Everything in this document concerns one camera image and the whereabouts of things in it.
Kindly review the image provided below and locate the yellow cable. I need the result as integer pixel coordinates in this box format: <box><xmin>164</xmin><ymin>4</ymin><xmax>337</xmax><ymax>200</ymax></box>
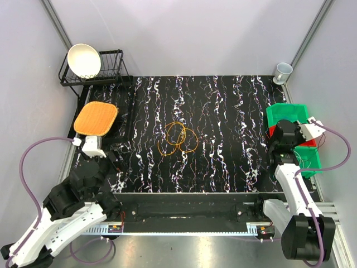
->
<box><xmin>157</xmin><ymin>121</ymin><xmax>199</xmax><ymax>156</ymax></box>

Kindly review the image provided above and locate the brown cable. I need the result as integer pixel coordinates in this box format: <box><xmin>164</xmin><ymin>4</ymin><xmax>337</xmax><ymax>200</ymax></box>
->
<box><xmin>295</xmin><ymin>133</ymin><xmax>327</xmax><ymax>171</ymax></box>

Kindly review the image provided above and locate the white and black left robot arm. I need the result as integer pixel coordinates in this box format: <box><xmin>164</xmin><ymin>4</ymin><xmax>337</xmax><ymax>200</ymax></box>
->
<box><xmin>1</xmin><ymin>157</ymin><xmax>122</xmax><ymax>267</ymax></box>

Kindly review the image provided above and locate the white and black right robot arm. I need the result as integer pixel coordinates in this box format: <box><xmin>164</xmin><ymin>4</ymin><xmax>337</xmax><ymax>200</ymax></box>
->
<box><xmin>253</xmin><ymin>117</ymin><xmax>336</xmax><ymax>264</ymax></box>

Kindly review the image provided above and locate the orange woven basket tray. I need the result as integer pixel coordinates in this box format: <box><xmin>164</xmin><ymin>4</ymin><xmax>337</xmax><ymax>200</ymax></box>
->
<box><xmin>74</xmin><ymin>101</ymin><xmax>119</xmax><ymax>137</ymax></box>

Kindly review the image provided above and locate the black tray under basket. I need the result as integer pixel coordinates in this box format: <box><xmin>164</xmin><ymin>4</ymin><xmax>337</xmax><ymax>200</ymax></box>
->
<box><xmin>72</xmin><ymin>81</ymin><xmax>136</xmax><ymax>147</ymax></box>

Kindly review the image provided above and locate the black marbled mat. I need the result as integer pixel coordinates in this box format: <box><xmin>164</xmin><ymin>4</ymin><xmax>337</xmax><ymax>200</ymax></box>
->
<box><xmin>103</xmin><ymin>75</ymin><xmax>286</xmax><ymax>193</ymax></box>

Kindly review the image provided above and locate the white bowl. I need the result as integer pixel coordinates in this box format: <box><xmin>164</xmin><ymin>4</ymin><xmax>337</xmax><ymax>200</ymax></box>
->
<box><xmin>67</xmin><ymin>44</ymin><xmax>102</xmax><ymax>79</ymax></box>

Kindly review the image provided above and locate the green bin far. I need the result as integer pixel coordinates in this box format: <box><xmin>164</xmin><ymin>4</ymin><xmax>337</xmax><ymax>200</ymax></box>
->
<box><xmin>266</xmin><ymin>103</ymin><xmax>309</xmax><ymax>128</ymax></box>

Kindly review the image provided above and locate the green bin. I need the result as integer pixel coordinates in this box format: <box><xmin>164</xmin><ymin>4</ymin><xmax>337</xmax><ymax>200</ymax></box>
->
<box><xmin>293</xmin><ymin>146</ymin><xmax>322</xmax><ymax>179</ymax></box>
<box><xmin>266</xmin><ymin>103</ymin><xmax>309</xmax><ymax>128</ymax></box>

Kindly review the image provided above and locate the white mug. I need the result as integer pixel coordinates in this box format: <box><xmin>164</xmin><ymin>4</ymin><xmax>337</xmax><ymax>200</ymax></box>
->
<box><xmin>273</xmin><ymin>63</ymin><xmax>293</xmax><ymax>85</ymax></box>

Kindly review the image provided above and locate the green bin near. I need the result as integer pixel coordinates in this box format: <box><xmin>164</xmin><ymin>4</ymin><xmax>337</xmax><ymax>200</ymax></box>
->
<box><xmin>293</xmin><ymin>146</ymin><xmax>322</xmax><ymax>179</ymax></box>

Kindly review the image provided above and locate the red bin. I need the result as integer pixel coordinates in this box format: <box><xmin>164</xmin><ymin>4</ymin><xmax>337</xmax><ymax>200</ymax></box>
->
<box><xmin>269</xmin><ymin>126</ymin><xmax>317</xmax><ymax>147</ymax></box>

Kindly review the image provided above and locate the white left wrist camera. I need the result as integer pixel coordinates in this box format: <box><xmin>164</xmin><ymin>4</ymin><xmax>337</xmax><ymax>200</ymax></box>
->
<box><xmin>71</xmin><ymin>136</ymin><xmax>107</xmax><ymax>158</ymax></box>

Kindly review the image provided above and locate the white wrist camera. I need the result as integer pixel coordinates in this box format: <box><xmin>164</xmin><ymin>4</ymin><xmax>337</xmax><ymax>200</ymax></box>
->
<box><xmin>298</xmin><ymin>117</ymin><xmax>326</xmax><ymax>142</ymax></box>
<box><xmin>71</xmin><ymin>136</ymin><xmax>107</xmax><ymax>158</ymax></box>

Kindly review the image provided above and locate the black wire dish rack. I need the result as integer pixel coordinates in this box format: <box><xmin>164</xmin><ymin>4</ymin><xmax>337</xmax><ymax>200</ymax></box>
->
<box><xmin>58</xmin><ymin>49</ymin><xmax>133</xmax><ymax>98</ymax></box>

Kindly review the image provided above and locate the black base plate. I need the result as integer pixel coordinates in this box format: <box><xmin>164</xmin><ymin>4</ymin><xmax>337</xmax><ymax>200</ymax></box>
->
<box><xmin>116</xmin><ymin>193</ymin><xmax>286</xmax><ymax>236</ymax></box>

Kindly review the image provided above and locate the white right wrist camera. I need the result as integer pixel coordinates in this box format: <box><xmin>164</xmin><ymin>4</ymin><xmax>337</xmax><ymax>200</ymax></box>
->
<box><xmin>298</xmin><ymin>117</ymin><xmax>326</xmax><ymax>142</ymax></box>

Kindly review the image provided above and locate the aluminium frame rail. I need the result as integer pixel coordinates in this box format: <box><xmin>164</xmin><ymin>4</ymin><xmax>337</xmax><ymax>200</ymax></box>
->
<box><xmin>26</xmin><ymin>200</ymin><xmax>352</xmax><ymax>268</ymax></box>

